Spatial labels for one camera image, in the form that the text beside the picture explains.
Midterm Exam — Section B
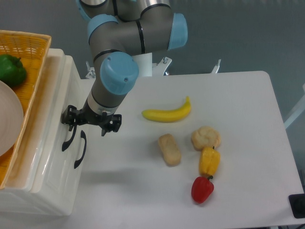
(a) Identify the black device at edge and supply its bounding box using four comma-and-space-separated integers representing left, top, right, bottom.
288, 194, 305, 219

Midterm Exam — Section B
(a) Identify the red bell pepper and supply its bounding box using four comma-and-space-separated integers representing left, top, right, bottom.
191, 176, 214, 204

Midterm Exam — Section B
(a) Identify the orange woven basket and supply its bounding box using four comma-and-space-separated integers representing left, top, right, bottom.
0, 30, 51, 189

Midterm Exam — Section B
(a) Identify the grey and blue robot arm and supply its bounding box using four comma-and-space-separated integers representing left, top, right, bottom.
61, 0, 188, 135

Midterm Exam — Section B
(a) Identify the black drawer handle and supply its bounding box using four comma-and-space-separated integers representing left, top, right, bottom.
61, 124, 77, 152
73, 130, 87, 169

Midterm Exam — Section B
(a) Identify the beige round plate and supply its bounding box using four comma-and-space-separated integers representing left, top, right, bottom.
0, 82, 24, 156

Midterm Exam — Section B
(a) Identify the yellow banana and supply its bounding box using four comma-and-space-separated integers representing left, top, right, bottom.
142, 96, 192, 123

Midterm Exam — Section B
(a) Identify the green bell pepper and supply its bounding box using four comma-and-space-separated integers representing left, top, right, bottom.
0, 54, 27, 87

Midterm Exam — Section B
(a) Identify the oblong bread loaf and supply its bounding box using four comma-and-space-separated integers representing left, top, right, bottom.
158, 134, 182, 166

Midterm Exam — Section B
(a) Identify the black lower drawer handle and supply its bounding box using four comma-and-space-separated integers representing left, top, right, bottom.
73, 130, 87, 169

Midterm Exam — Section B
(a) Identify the black top drawer handle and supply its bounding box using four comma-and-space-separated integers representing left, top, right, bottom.
61, 124, 77, 152

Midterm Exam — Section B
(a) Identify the yellow bell pepper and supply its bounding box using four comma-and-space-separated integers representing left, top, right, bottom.
199, 147, 221, 176

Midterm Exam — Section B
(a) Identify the round bread roll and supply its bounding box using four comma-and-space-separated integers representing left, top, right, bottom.
191, 126, 221, 150

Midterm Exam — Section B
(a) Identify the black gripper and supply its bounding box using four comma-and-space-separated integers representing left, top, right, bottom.
61, 101, 122, 136

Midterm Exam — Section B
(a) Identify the white post at right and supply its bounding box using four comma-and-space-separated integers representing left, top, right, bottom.
284, 95, 305, 129

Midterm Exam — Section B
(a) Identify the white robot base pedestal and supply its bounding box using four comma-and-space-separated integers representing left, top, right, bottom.
133, 53, 153, 77

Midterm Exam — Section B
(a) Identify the white drawer cabinet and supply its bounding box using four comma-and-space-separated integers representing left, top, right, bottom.
0, 49, 66, 215

